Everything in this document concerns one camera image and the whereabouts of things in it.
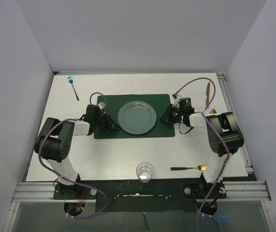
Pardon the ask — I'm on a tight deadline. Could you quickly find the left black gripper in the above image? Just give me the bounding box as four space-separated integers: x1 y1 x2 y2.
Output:
95 112 120 134

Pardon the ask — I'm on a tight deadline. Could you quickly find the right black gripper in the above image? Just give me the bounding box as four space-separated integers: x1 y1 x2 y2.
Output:
161 104 184 124

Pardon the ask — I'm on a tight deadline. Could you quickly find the dark green placemat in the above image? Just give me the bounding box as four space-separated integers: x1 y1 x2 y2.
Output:
94 94 175 139

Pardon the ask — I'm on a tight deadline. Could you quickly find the grey-blue round plate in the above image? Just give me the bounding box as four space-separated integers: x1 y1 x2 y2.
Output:
117 101 157 135

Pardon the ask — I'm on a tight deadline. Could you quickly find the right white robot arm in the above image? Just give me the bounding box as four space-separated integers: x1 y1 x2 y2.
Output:
160 104 244 198

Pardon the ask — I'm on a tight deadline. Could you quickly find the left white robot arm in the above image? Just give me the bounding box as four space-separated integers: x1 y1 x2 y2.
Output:
34 102 121 199

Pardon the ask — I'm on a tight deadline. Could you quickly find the brown knife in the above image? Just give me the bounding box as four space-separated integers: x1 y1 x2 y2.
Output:
206 82 211 108

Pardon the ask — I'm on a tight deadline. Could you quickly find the clear drinking glass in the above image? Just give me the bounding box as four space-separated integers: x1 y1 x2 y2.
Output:
136 162 155 183

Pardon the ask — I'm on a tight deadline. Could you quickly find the blue metallic fork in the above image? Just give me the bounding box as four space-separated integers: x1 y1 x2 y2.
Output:
67 75 80 101

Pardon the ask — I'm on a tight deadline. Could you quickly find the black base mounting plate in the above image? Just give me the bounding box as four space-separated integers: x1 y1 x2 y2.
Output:
53 179 227 215

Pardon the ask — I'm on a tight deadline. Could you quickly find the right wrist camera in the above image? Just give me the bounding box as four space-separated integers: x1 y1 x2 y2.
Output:
179 98 193 111

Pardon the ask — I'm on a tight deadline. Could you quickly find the gold spoon green handle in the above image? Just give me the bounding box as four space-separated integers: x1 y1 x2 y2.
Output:
210 109 217 114

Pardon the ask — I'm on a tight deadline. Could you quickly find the gold fork green handle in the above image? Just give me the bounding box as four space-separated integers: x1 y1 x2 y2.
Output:
170 165 207 171

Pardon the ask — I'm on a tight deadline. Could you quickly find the aluminium right side rail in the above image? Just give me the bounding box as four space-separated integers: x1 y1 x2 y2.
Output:
217 72 253 172

